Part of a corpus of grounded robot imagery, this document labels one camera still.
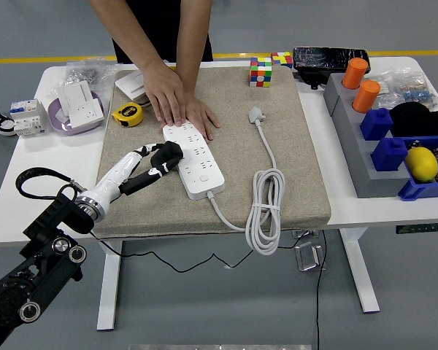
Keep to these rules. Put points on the person's left hand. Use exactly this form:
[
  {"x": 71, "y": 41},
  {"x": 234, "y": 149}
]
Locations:
[{"x": 203, "y": 117}]

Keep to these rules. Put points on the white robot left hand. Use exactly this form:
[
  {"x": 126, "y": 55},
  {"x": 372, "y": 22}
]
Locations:
[{"x": 117, "y": 171}]

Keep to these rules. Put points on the person's right hand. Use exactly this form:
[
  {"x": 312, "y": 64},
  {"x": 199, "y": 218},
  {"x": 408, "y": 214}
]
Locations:
[{"x": 166, "y": 93}]

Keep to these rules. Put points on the black plug adapter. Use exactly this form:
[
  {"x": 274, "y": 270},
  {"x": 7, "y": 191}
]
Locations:
[{"x": 169, "y": 153}]

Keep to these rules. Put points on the white power strip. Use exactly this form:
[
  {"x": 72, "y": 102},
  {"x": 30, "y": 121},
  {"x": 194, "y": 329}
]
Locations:
[{"x": 204, "y": 182}]

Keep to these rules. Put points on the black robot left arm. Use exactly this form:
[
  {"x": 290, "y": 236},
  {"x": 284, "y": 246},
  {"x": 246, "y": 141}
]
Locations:
[{"x": 22, "y": 291}]

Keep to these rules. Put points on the person's left forearm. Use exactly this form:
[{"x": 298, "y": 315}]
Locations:
[{"x": 194, "y": 43}]

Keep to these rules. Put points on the person's right forearm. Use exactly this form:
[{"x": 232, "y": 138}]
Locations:
[{"x": 126, "y": 29}]

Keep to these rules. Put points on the yellow black tape measure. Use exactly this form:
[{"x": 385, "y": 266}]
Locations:
[{"x": 128, "y": 113}]

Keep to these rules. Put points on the grey-brown mat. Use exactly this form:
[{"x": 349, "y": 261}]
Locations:
[{"x": 233, "y": 171}]

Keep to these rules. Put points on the white socket panel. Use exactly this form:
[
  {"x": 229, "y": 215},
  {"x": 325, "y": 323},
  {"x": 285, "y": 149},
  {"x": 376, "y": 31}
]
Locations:
[{"x": 87, "y": 112}]

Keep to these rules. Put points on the person's torso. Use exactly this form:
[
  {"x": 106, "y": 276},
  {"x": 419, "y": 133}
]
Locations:
[{"x": 164, "y": 25}]

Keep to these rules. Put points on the large colourful puzzle cube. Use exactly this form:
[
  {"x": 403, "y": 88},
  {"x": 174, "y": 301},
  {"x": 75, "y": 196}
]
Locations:
[{"x": 261, "y": 73}]

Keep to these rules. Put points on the lilac bowl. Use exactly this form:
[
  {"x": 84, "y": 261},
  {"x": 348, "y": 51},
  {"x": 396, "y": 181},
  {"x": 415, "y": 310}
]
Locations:
[{"x": 56, "y": 120}]

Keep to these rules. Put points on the clear bag of screws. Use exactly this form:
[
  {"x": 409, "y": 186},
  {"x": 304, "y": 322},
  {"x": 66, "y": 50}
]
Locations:
[{"x": 84, "y": 73}]

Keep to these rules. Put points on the small colourful puzzle cube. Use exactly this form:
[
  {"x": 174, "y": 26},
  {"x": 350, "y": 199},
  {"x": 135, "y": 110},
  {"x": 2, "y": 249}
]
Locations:
[{"x": 281, "y": 58}]

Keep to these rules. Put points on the white circuit breaker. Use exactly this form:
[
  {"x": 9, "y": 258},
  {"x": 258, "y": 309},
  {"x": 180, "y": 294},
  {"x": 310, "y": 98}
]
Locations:
[{"x": 25, "y": 116}]

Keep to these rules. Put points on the white table leg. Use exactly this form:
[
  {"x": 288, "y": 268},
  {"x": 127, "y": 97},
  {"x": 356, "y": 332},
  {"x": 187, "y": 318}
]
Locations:
[
  {"x": 357, "y": 270},
  {"x": 109, "y": 284}
]

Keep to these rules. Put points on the black and white shoe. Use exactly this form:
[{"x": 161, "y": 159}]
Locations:
[{"x": 0, "y": 123}]

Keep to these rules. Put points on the black film-wrapped box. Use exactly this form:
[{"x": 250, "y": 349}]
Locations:
[{"x": 325, "y": 58}]

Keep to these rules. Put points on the grey stepped block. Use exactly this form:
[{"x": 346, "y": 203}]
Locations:
[{"x": 354, "y": 146}]

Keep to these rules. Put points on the orange cylinder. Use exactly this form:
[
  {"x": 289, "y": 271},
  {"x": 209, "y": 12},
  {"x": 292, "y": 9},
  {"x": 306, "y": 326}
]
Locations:
[
  {"x": 365, "y": 96},
  {"x": 354, "y": 73}
]

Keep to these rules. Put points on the blue block with knob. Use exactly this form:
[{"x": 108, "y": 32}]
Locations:
[
  {"x": 376, "y": 124},
  {"x": 388, "y": 155}
]

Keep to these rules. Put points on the clear bag of components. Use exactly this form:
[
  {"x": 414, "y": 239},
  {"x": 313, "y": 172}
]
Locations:
[{"x": 412, "y": 89}]

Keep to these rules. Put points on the blue plastic bin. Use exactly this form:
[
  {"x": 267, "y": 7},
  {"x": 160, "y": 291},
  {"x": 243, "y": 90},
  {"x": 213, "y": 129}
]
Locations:
[{"x": 412, "y": 189}]

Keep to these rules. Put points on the yellow lemon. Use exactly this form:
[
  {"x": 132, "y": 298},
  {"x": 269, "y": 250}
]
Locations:
[{"x": 421, "y": 164}]

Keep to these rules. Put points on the black table control panel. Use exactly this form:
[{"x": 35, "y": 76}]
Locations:
[{"x": 418, "y": 228}]

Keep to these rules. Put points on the white wall switch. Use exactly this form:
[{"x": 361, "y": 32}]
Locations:
[{"x": 129, "y": 83}]

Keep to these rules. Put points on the white switch panel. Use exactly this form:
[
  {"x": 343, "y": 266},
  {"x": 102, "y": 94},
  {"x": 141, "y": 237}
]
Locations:
[{"x": 74, "y": 95}]

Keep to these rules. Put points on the small silver bracket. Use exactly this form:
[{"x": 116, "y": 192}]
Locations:
[{"x": 304, "y": 234}]

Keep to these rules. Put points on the large silver bracket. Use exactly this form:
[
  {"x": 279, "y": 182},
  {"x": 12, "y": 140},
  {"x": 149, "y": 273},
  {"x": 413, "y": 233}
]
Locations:
[{"x": 308, "y": 257}]

